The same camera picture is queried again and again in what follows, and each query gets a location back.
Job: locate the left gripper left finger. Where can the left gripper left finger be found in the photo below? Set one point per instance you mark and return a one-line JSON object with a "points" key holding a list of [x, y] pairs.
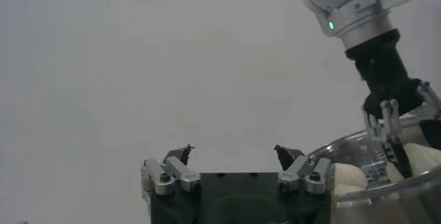
{"points": [[179, 173]]}

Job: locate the glass pot lid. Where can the glass pot lid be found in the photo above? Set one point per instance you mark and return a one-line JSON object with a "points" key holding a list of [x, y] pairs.
{"points": [[348, 151]]}

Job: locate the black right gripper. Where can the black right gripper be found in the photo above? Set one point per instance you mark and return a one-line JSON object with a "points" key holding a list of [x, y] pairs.
{"points": [[382, 70]]}

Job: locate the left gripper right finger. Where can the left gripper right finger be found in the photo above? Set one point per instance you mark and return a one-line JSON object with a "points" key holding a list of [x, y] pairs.
{"points": [[296, 173]]}

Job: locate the white steamed baozi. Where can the white steamed baozi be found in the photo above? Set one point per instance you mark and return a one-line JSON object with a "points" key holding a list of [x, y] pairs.
{"points": [[425, 160], [348, 178]]}

